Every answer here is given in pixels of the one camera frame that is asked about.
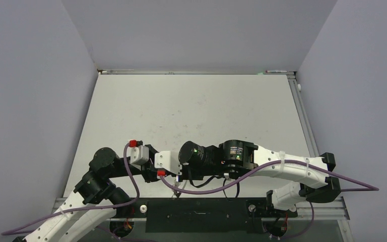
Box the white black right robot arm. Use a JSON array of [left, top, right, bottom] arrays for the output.
[[178, 140, 341, 216]]

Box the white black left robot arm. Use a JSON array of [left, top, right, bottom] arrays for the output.
[[5, 140, 158, 241]]

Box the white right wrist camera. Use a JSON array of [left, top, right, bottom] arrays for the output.
[[154, 151, 182, 175]]

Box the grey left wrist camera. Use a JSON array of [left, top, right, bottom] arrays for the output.
[[128, 140, 150, 166]]

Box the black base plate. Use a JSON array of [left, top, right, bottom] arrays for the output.
[[109, 198, 298, 236]]

